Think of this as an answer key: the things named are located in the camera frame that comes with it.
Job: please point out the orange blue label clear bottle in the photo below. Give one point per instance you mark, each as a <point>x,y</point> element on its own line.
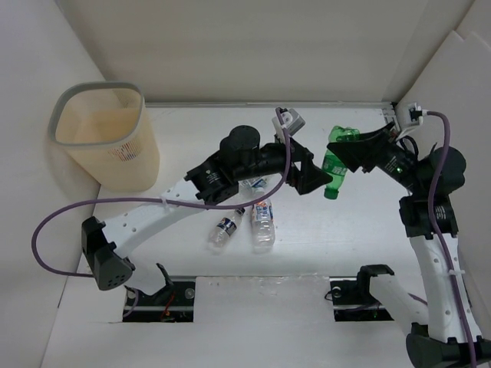
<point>263,228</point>

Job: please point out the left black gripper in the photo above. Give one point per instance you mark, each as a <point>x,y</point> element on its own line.
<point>308,176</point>

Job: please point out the aluminium frame rail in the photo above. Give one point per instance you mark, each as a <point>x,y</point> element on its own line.
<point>314,235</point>

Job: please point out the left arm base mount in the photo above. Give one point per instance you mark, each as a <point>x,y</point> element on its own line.
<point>177,306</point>

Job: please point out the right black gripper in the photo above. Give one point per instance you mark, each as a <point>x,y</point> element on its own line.
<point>367,151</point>

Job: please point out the beige bin with grey rim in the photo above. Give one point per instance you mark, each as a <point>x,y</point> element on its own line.
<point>90,118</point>

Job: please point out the crushed clear water bottle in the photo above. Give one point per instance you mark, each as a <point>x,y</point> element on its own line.
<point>255,187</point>

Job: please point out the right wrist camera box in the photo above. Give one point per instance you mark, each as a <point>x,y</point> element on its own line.
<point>409,117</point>

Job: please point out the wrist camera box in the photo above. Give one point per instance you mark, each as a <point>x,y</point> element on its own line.
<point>409,117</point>
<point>291,119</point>

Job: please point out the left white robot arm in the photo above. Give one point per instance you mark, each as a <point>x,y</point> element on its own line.
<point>107,244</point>

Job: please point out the red label red cap bottle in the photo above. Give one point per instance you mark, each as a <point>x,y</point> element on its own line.
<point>126,152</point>

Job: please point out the black cap small bottle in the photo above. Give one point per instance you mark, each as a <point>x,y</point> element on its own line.
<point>225,229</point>

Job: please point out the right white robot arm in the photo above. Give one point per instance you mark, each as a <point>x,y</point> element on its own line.
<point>439,328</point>

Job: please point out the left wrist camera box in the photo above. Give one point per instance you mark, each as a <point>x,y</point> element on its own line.
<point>291,119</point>

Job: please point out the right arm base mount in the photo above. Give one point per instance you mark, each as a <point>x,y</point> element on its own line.
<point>351,299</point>

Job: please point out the green soda bottle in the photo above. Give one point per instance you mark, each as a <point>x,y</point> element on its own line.
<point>332,165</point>

